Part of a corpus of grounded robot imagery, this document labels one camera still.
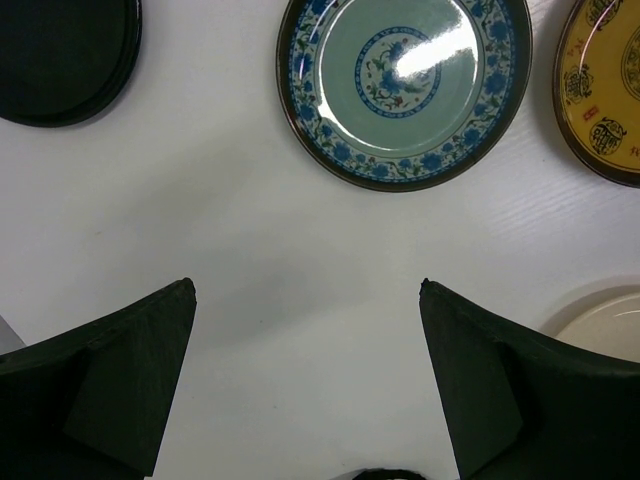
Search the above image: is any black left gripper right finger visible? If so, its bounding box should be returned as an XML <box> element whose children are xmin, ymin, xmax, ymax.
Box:
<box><xmin>419</xmin><ymin>279</ymin><xmax>639</xmax><ymax>479</ymax></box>

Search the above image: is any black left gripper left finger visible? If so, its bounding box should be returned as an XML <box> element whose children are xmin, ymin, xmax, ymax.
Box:
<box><xmin>1</xmin><ymin>278</ymin><xmax>196</xmax><ymax>479</ymax></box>

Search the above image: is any cream plate with black patch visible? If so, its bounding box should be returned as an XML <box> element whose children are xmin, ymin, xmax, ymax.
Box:
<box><xmin>540</xmin><ymin>277</ymin><xmax>639</xmax><ymax>362</ymax></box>

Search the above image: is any yellow patterned plate front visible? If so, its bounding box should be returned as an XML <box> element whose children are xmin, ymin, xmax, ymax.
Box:
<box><xmin>552</xmin><ymin>0</ymin><xmax>639</xmax><ymax>188</ymax></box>

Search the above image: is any blue floral plate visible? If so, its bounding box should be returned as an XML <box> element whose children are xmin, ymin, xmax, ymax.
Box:
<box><xmin>276</xmin><ymin>1</ymin><xmax>532</xmax><ymax>192</ymax></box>

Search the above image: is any glossy black plate left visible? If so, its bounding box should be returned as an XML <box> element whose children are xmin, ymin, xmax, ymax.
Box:
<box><xmin>1</xmin><ymin>0</ymin><xmax>143</xmax><ymax>128</ymax></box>

